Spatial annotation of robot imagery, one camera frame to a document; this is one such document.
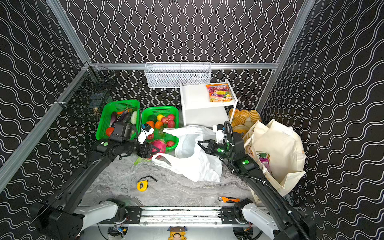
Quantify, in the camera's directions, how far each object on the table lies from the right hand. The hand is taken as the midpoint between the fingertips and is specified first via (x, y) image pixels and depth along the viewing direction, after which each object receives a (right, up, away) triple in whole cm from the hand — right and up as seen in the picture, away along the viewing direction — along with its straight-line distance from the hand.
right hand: (198, 143), depth 71 cm
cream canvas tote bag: (+43, -5, +9) cm, 45 cm away
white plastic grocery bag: (-4, -6, -3) cm, 8 cm away
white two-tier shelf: (+1, +18, +21) cm, 28 cm away
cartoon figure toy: (-10, -40, -4) cm, 42 cm away
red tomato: (-59, +5, +29) cm, 66 cm away
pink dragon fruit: (-18, -1, +2) cm, 19 cm away
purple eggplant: (-63, +15, +42) cm, 77 cm away
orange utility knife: (+16, -31, +8) cm, 36 cm away
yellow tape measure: (-30, -24, +11) cm, 40 cm away
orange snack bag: (+12, +26, +8) cm, 30 cm away
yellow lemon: (-27, +15, +39) cm, 50 cm away
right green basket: (-36, +16, +42) cm, 57 cm away
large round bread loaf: (+30, +7, +30) cm, 43 cm away
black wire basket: (-68, +30, +23) cm, 78 cm away
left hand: (-21, -2, +3) cm, 21 cm away
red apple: (-18, +10, +35) cm, 41 cm away
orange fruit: (-26, +9, +32) cm, 43 cm away
